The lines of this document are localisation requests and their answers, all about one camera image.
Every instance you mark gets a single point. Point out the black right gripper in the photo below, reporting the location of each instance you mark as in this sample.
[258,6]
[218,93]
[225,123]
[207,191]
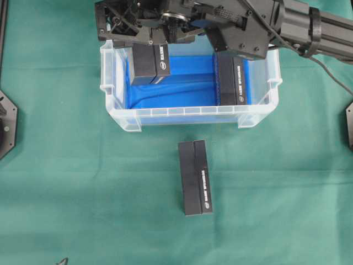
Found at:
[145,22]

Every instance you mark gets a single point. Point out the black realsense box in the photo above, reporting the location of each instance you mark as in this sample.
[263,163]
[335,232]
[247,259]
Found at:
[231,75]
[148,64]
[195,181]

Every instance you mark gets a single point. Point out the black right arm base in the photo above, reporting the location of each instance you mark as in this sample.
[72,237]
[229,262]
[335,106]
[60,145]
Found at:
[349,120]

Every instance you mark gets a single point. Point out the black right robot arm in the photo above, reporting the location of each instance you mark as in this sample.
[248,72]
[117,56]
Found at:
[247,29]

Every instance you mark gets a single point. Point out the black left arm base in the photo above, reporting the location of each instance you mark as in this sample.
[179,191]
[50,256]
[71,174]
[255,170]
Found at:
[9,114]

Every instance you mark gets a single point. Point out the clear plastic storage case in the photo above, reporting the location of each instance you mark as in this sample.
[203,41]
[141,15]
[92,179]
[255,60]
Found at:
[264,80]

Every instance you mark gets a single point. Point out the blue cloth liner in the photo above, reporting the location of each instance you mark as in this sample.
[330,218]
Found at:
[191,82]

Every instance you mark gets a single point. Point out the green table cloth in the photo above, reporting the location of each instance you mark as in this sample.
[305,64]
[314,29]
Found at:
[77,186]

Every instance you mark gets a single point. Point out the black frame rail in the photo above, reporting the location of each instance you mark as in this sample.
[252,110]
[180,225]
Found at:
[4,9]

